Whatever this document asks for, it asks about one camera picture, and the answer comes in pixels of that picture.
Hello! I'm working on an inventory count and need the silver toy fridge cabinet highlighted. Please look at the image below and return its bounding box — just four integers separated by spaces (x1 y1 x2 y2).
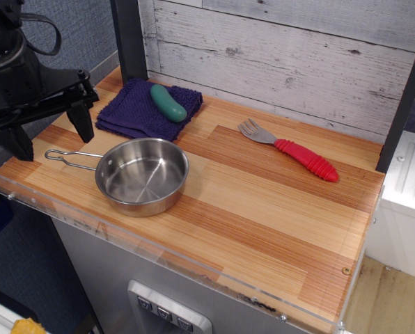
54 219 339 333

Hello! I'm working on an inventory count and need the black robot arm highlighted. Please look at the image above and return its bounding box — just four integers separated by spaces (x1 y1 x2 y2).
0 1 99 161

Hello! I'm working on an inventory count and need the green toy cucumber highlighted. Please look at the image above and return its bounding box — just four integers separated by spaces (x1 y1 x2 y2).
150 84 187 122

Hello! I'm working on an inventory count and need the red handled metal fork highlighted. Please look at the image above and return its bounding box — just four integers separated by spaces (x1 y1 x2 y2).
237 118 339 182

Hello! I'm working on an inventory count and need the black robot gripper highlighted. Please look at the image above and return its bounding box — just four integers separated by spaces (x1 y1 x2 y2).
0 30 99 161

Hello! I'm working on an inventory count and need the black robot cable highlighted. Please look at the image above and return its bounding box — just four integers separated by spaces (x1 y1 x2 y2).
19 13 62 56

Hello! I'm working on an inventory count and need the dark grey left post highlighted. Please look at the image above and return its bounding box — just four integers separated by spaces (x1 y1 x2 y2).
110 0 148 84

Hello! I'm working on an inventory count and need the folded purple towel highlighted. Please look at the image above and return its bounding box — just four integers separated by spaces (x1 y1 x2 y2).
95 79 203 141

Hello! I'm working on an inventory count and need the white side cabinet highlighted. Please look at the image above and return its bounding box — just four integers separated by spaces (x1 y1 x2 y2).
366 131 415 277

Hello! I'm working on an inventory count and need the dark grey right post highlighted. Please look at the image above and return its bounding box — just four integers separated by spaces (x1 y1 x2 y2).
375 61 415 173

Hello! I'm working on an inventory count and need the stainless steel pot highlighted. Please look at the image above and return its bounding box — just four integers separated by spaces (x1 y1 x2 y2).
45 138 189 217

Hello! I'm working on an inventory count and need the dark grey post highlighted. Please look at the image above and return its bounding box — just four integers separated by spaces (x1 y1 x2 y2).
375 61 415 173
110 0 148 84

